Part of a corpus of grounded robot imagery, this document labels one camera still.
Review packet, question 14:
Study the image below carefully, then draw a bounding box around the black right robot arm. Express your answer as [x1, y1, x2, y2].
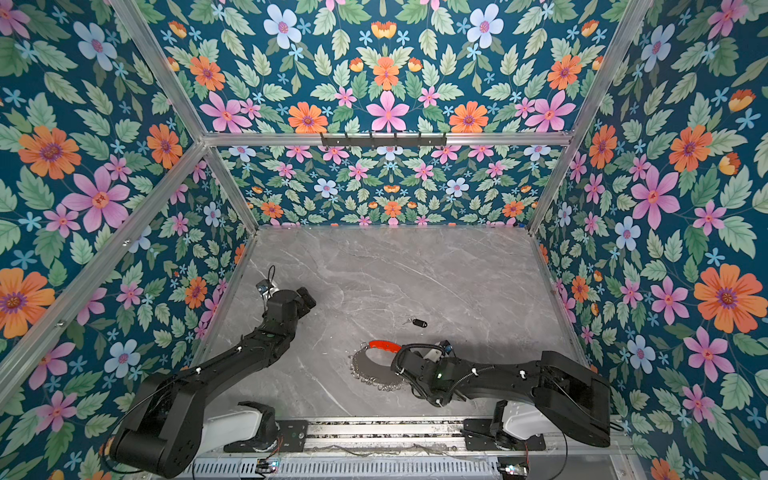
[390, 343, 612, 448]

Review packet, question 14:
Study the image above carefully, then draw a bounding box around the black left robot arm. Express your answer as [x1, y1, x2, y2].
[109, 287, 316, 478]

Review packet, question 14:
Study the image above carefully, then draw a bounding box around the aluminium left side bar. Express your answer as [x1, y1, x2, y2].
[1, 141, 207, 406]

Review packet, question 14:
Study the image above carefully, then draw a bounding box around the aluminium horizontal back bar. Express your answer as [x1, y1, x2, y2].
[203, 132, 573, 148]

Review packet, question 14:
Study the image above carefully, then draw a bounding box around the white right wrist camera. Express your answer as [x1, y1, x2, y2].
[423, 341, 453, 363]

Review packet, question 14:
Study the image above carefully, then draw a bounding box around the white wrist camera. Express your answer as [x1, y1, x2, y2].
[423, 341, 453, 363]
[256, 278, 277, 300]

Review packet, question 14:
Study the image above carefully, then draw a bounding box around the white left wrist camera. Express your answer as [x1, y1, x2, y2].
[256, 278, 277, 300]

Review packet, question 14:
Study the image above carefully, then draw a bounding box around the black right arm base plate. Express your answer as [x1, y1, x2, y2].
[460, 418, 546, 452]

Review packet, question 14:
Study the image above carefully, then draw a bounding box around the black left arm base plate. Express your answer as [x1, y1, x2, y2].
[223, 420, 309, 453]

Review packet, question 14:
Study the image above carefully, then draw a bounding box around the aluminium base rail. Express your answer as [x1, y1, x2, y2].
[179, 416, 637, 457]

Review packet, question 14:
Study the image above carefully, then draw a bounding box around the white perforated cable tray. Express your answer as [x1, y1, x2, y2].
[180, 457, 501, 479]

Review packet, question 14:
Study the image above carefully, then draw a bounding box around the aluminium corner post left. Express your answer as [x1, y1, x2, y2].
[111, 1, 258, 236]

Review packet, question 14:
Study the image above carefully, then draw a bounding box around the aluminium corner post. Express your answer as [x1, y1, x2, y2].
[528, 0, 653, 236]
[111, 1, 258, 236]

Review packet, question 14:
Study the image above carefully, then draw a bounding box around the aluminium corner post right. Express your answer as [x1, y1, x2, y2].
[528, 0, 653, 236]

